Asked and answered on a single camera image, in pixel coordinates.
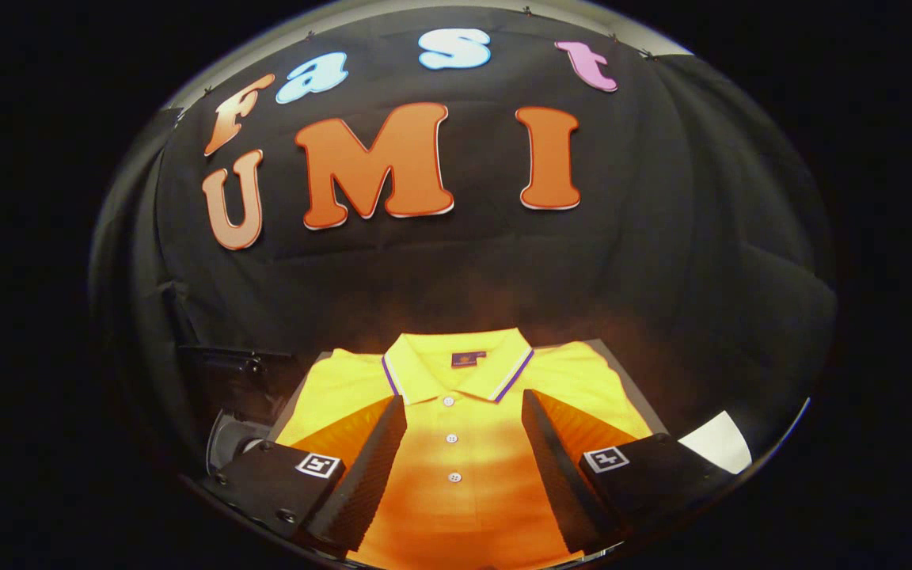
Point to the white panel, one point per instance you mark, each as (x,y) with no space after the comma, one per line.
(717,443)

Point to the grey washing machine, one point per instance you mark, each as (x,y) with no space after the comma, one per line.
(234,443)

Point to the row of black cloth clips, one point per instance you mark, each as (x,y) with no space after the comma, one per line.
(527,11)

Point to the black backdrop cloth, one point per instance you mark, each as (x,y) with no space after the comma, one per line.
(456,269)

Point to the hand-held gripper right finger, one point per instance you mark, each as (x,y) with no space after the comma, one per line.
(563,483)

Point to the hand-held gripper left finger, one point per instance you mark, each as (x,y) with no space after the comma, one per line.
(369,483)

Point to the yellow polo shirt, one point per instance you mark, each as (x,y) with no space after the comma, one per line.
(472,491)

